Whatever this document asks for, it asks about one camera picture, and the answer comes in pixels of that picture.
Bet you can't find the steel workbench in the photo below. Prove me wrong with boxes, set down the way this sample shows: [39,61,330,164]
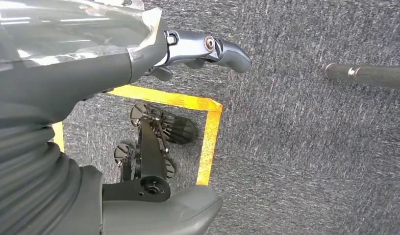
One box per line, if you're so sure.
[322,63,400,92]

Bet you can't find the yellow floor tape outline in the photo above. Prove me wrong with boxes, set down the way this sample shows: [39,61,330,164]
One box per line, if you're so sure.
[52,85,224,186]

